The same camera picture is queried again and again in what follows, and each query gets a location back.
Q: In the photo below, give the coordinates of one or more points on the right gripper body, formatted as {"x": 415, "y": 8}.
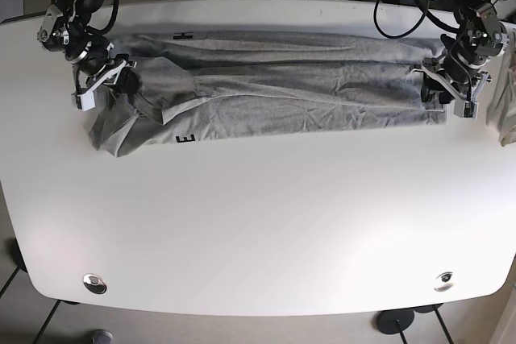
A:
{"x": 85, "y": 76}

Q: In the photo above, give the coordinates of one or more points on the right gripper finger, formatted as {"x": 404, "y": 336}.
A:
{"x": 127, "y": 83}

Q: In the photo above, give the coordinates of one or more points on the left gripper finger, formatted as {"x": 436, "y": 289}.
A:
{"x": 433, "y": 91}

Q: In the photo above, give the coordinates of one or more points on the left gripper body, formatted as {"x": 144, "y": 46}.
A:
{"x": 456, "y": 78}

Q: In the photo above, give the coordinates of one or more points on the white printed T-shirt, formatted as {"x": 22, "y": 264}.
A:
{"x": 501, "y": 111}

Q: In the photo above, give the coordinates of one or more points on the grey printed T-shirt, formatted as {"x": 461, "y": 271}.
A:
{"x": 239, "y": 84}

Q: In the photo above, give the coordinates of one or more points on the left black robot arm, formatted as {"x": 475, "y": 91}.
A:
{"x": 472, "y": 36}

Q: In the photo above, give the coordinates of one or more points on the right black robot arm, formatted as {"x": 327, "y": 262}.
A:
{"x": 66, "y": 29}

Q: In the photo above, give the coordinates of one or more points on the right silver table grommet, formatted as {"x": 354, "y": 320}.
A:
{"x": 444, "y": 281}

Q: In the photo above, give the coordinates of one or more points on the silver table grommet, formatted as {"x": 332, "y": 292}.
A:
{"x": 94, "y": 284}
{"x": 444, "y": 281}

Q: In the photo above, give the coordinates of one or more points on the left silver table grommet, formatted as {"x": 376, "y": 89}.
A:
{"x": 94, "y": 284}

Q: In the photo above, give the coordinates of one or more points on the black table leg left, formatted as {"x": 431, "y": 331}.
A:
{"x": 17, "y": 258}

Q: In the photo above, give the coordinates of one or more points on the black round stand base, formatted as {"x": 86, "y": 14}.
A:
{"x": 394, "y": 321}

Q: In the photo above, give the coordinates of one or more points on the grey shoe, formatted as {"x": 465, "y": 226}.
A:
{"x": 102, "y": 336}

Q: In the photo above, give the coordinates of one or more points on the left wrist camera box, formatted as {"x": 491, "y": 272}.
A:
{"x": 465, "y": 109}

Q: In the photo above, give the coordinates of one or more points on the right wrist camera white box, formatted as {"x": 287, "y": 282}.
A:
{"x": 84, "y": 102}

